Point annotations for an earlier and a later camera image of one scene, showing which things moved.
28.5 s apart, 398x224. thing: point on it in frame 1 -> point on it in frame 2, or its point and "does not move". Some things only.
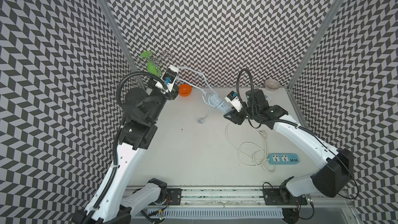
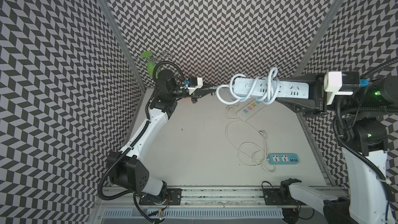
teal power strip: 283,158 does not move
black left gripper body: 171,94 -> 194,95
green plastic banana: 151,67 does not move
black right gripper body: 241,115 -> 317,93
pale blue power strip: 223,107 -> 287,89
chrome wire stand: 155,58 does not move
